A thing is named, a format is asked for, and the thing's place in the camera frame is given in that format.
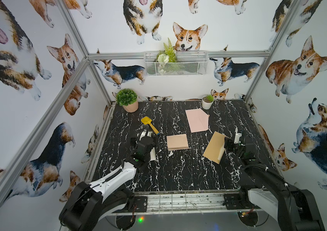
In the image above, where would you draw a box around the brown kraft envelope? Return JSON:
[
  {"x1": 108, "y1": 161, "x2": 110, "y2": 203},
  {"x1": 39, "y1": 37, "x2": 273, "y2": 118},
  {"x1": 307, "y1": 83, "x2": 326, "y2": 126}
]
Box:
[{"x1": 203, "y1": 131, "x2": 228, "y2": 164}]

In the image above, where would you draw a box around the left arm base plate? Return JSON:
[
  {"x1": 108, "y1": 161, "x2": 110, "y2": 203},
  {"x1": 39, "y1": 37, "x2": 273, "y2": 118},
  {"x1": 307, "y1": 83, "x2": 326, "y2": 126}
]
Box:
[{"x1": 128, "y1": 196, "x2": 148, "y2": 213}]

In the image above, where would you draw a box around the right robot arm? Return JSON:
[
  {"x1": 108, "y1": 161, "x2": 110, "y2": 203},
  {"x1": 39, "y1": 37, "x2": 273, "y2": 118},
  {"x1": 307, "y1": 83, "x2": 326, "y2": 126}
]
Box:
[{"x1": 222, "y1": 131, "x2": 325, "y2": 231}]

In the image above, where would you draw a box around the small plant in white pot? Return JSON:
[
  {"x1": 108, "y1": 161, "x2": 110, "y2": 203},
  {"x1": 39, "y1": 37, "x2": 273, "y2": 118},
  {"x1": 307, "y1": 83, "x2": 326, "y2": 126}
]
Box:
[{"x1": 202, "y1": 94, "x2": 214, "y2": 110}]

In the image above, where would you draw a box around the white envelope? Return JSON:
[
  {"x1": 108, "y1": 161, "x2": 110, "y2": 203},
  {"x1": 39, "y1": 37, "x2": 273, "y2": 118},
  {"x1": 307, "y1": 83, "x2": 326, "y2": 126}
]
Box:
[{"x1": 138, "y1": 130, "x2": 157, "y2": 161}]

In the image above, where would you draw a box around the white wire wall basket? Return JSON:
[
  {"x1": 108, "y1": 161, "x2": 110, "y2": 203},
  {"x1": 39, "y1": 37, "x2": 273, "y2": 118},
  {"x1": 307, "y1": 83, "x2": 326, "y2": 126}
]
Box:
[{"x1": 144, "y1": 51, "x2": 209, "y2": 76}]

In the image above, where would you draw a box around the cream letter paper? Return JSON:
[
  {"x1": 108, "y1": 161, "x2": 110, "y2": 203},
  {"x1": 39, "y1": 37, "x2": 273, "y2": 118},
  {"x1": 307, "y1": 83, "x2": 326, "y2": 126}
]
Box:
[{"x1": 217, "y1": 143, "x2": 226, "y2": 162}]

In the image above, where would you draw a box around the pink envelope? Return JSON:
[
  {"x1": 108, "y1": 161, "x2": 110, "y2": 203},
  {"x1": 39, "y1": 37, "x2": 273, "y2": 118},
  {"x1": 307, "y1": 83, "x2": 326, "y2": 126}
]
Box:
[{"x1": 185, "y1": 108, "x2": 209, "y2": 133}]

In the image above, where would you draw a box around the yellow toy shovel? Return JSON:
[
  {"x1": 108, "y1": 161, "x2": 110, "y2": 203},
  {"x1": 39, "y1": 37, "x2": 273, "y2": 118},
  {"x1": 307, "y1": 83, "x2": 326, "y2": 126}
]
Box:
[{"x1": 141, "y1": 116, "x2": 160, "y2": 135}]

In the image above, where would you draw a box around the green plant in terracotta pot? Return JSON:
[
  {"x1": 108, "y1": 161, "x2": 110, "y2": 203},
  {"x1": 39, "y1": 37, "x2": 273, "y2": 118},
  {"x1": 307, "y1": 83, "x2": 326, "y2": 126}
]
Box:
[{"x1": 115, "y1": 89, "x2": 138, "y2": 113}]

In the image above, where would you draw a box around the fern and white flower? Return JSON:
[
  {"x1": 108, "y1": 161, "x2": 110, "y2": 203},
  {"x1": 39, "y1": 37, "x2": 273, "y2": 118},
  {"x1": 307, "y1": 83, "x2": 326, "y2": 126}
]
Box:
[{"x1": 155, "y1": 39, "x2": 178, "y2": 75}]

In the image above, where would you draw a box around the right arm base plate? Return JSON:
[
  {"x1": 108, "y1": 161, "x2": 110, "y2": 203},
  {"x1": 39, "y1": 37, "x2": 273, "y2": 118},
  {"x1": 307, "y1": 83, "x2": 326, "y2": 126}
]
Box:
[{"x1": 223, "y1": 193, "x2": 255, "y2": 210}]

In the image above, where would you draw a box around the pink lined letter paper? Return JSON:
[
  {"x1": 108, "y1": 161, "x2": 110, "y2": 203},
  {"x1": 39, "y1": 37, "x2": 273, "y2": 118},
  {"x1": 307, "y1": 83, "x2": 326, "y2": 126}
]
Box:
[{"x1": 166, "y1": 134, "x2": 189, "y2": 151}]

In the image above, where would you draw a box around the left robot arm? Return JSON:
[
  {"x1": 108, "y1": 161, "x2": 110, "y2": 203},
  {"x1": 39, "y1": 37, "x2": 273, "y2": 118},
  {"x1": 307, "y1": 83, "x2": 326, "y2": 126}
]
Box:
[{"x1": 59, "y1": 125, "x2": 157, "y2": 231}]

